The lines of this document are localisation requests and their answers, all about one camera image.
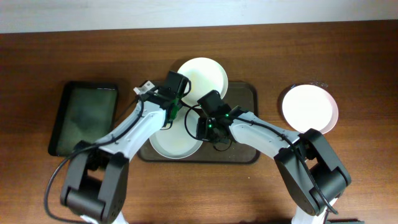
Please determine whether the brown serving tray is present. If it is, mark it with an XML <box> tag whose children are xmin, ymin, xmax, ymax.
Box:
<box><xmin>137</xmin><ymin>82</ymin><xmax>260</xmax><ymax>164</ymax></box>

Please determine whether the green and yellow sponge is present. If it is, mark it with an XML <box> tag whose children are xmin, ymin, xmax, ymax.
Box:
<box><xmin>169</xmin><ymin>98</ymin><xmax>182</xmax><ymax>121</ymax></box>

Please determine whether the black rectangular water tray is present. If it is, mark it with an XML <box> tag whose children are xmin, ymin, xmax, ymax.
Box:
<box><xmin>47</xmin><ymin>81</ymin><xmax>119</xmax><ymax>157</ymax></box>

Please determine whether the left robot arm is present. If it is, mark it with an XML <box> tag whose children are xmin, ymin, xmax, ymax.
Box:
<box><xmin>60</xmin><ymin>81</ymin><xmax>188</xmax><ymax>223</ymax></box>

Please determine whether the white plate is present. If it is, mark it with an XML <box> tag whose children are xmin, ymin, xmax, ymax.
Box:
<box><xmin>149</xmin><ymin>107</ymin><xmax>203</xmax><ymax>159</ymax></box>
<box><xmin>177</xmin><ymin>57</ymin><xmax>228</xmax><ymax>106</ymax></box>

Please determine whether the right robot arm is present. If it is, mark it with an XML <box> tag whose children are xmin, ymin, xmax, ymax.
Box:
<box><xmin>198</xmin><ymin>105</ymin><xmax>351</xmax><ymax>223</ymax></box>

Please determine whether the pale plate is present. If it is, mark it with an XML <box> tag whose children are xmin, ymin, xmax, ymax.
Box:
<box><xmin>280</xmin><ymin>84</ymin><xmax>339</xmax><ymax>134</ymax></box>

